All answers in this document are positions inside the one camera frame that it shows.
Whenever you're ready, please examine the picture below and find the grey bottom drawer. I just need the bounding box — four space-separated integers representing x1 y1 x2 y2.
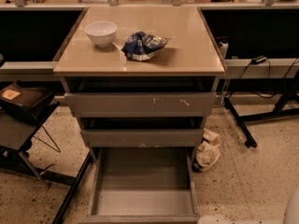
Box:
78 147 199 224

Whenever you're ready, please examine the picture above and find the grey drawer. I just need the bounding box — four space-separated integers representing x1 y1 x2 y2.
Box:
78 147 199 224
64 92 216 118
81 129 203 147

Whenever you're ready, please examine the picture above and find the grey drawer cabinet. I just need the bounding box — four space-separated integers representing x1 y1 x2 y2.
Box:
54 6 225 148

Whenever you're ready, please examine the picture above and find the grey middle drawer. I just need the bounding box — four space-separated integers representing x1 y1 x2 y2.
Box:
81 129 203 147

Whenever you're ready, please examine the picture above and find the grey top drawer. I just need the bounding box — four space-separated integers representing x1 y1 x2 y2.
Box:
64 92 216 118

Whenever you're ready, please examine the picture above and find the blue crumpled chip bag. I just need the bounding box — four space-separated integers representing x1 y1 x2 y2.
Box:
121 31 169 62

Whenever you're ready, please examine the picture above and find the crumpled beige cloth bag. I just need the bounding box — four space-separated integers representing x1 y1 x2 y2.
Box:
192 129 221 172

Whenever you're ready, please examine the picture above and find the white ceramic bowl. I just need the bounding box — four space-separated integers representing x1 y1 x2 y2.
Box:
85 21 118 48

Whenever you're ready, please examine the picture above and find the white spray bottle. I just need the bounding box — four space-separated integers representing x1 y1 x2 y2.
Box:
219 37 230 57

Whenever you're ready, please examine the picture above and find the black power adapter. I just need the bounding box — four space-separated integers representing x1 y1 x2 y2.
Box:
250 55 267 65

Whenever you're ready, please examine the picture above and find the black box with label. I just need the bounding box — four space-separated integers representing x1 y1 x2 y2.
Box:
0 80 54 120

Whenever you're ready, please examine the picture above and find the dark side table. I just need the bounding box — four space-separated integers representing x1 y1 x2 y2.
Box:
0 101 62 186

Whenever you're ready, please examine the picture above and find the black floor bar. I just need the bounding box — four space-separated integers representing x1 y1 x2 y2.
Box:
51 153 92 224

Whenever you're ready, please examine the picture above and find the black table leg frame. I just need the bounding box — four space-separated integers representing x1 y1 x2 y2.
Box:
223 71 299 147

